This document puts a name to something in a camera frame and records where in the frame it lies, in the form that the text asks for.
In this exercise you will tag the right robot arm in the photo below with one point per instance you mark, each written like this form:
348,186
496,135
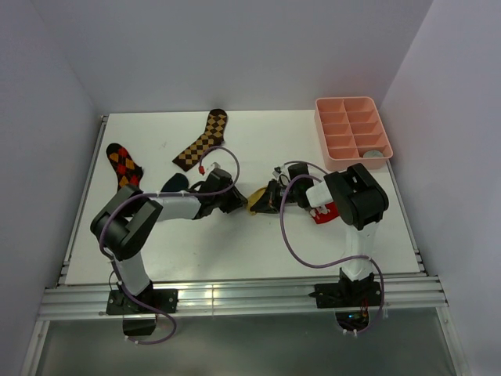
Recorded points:
352,195

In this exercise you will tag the pink compartment tray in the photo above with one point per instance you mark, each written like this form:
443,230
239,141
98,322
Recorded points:
347,128

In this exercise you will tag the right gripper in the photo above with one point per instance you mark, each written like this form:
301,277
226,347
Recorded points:
269,201

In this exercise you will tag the yellow ankle sock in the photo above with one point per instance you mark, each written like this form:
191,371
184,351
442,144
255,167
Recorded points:
253,199

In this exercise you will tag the red orange argyle sock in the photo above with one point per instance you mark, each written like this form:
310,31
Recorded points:
125,169

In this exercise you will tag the dark navy ankle sock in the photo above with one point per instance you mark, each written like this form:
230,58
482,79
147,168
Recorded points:
178,182

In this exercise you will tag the grey ankle sock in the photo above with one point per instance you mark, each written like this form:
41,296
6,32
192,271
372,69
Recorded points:
372,154

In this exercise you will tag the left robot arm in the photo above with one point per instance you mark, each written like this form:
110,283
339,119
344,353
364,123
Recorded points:
123,226

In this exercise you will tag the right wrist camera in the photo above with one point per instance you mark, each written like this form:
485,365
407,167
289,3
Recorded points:
280,173

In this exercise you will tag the red santa sock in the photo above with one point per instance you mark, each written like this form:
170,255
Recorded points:
324,213

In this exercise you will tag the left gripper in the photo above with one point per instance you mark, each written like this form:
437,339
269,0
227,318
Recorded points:
236,200

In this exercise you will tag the aluminium frame rail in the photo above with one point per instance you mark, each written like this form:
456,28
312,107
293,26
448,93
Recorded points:
233,298

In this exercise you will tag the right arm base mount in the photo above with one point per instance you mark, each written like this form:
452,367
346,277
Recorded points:
351,301

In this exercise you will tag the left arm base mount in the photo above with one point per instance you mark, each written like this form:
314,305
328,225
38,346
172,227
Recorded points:
140,314

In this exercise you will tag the brown tan argyle sock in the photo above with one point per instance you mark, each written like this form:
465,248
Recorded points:
213,135

